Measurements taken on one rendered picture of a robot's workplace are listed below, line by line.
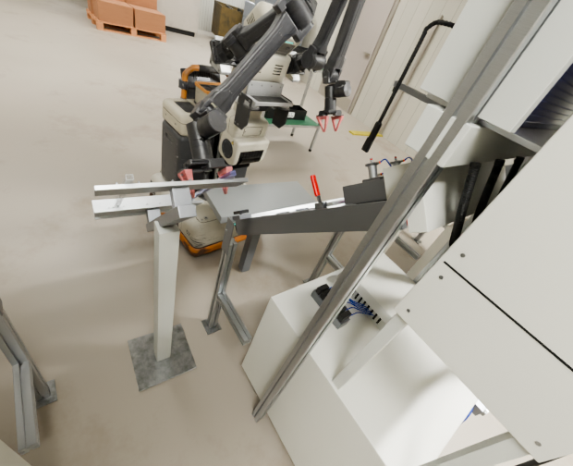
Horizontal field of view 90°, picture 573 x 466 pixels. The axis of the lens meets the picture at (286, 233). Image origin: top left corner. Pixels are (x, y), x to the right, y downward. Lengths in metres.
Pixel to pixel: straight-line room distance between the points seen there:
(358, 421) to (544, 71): 0.87
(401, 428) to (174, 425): 0.90
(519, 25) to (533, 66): 0.05
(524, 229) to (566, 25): 0.26
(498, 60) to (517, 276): 0.31
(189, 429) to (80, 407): 0.44
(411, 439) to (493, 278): 0.62
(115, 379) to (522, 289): 1.47
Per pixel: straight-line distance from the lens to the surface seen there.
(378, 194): 0.68
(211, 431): 1.50
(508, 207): 0.54
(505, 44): 0.52
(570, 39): 0.53
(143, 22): 7.08
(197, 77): 2.00
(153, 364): 1.57
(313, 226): 0.78
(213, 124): 0.81
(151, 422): 1.50
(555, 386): 0.63
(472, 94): 0.52
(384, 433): 1.01
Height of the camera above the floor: 1.45
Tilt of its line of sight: 38 degrees down
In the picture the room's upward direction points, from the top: 22 degrees clockwise
